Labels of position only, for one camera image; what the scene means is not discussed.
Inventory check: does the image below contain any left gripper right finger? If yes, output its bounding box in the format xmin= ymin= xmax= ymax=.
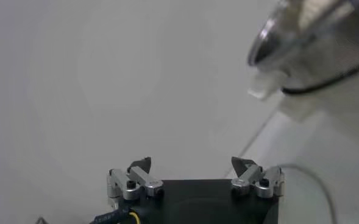
xmin=230 ymin=156 xmax=286 ymax=199

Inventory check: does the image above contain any steel steamer pot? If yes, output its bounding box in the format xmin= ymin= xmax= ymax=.
xmin=247 ymin=30 xmax=359 ymax=144

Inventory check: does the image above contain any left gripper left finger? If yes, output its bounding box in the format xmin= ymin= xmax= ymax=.
xmin=105 ymin=156 xmax=165 ymax=211

